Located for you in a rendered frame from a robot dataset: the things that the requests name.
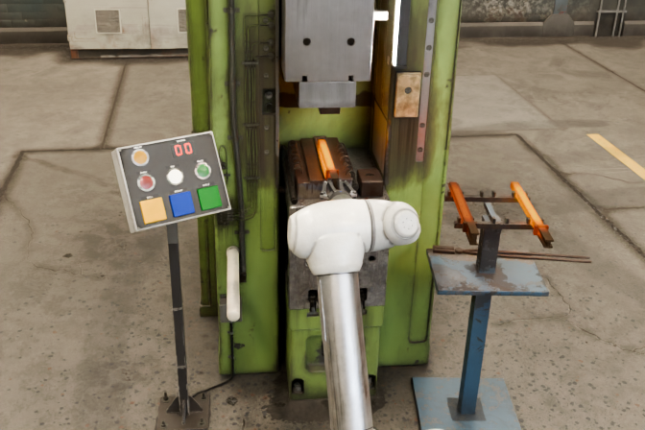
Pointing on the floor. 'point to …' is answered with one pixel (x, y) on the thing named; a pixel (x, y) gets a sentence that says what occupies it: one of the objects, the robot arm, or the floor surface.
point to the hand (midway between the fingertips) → (333, 179)
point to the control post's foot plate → (169, 410)
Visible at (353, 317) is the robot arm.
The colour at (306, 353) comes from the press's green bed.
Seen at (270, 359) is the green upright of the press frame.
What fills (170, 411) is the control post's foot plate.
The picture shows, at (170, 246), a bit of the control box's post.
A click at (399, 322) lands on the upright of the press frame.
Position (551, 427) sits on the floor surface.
